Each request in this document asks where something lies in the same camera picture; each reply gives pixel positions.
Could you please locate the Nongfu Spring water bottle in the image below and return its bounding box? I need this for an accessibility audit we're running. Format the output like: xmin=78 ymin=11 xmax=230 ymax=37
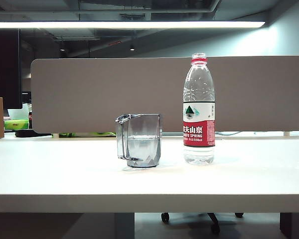
xmin=183 ymin=52 xmax=216 ymax=166

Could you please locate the transparent grey faceted mug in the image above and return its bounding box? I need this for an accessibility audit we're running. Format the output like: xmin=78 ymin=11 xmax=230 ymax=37
xmin=115 ymin=113 xmax=163 ymax=168

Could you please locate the green package behind divider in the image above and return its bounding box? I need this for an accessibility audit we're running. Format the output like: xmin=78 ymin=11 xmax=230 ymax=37
xmin=58 ymin=131 xmax=117 ymax=138

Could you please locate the long ceiling light strip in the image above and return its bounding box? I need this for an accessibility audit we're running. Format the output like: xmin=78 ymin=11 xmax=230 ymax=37
xmin=0 ymin=21 xmax=266 ymax=29

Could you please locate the black office chair base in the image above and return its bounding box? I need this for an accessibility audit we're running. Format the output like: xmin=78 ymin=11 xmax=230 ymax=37
xmin=160 ymin=212 xmax=245 ymax=235

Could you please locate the black flat object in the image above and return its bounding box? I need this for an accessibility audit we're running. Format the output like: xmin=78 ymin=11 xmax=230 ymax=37
xmin=14 ymin=129 xmax=52 ymax=138

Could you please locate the green tissue box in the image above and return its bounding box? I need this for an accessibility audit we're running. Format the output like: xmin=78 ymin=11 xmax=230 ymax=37
xmin=4 ymin=103 xmax=30 ymax=130

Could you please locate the black computer monitor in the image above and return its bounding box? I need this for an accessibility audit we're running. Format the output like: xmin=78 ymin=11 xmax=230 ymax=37
xmin=0 ymin=28 xmax=23 ymax=111

